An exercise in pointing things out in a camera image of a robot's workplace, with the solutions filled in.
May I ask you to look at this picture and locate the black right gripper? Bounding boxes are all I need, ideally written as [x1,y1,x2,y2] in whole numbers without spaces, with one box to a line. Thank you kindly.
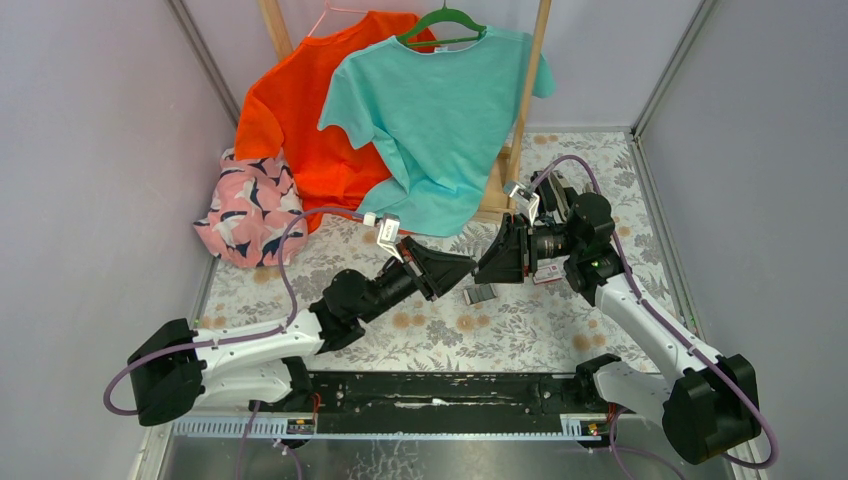
[470,214,582,286]

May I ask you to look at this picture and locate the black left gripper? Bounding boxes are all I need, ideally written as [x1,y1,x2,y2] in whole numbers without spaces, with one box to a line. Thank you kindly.
[357,237,475,326]

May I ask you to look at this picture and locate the red staple box sleeve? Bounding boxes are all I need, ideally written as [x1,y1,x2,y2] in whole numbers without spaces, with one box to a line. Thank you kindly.
[532,264,564,285]

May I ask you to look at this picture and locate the beige and black stapler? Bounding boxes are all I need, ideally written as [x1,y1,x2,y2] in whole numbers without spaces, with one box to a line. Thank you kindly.
[536,172,578,222]

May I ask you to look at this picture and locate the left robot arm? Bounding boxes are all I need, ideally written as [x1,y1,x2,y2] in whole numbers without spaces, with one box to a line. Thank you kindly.
[127,237,476,426]

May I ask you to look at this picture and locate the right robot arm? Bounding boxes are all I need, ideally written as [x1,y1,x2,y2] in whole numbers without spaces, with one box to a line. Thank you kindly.
[474,184,762,464]

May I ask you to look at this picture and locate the wooden rack base tray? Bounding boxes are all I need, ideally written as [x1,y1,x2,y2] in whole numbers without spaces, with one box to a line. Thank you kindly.
[472,145,521,223]

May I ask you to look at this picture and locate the teal t-shirt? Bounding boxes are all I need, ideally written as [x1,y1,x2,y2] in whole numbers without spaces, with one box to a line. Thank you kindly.
[318,26,533,237]

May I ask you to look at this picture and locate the pink bird-pattern cloth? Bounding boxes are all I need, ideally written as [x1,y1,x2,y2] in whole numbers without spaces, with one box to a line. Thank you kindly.
[193,148,308,269]

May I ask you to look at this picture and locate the orange t-shirt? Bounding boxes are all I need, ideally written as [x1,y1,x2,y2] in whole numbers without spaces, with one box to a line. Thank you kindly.
[234,11,419,210]

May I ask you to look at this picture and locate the pink clothes hanger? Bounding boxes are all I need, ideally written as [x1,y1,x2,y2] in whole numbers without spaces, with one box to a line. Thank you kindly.
[307,1,368,38]

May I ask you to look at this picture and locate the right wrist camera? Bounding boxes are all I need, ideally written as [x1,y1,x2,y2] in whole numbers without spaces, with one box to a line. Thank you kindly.
[503,181,540,226]

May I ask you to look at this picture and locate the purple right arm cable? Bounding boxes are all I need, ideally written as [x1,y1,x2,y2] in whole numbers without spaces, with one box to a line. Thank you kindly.
[529,154,782,480]

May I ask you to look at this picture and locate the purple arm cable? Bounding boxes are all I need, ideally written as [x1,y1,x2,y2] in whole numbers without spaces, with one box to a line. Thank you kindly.
[529,154,782,480]
[102,207,372,480]

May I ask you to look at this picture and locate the wooden rack right post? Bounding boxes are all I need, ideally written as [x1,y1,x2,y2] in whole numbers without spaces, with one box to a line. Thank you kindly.
[503,0,552,188]

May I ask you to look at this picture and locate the wooden rack post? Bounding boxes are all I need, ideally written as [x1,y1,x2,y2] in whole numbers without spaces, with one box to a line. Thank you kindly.
[503,0,552,188]
[257,0,294,61]

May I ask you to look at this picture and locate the wooden rack left post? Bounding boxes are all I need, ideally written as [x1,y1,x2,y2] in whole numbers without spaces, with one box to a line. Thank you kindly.
[257,0,294,61]

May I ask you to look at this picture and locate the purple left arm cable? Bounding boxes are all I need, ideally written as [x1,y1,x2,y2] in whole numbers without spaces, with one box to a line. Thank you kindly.
[102,207,372,480]

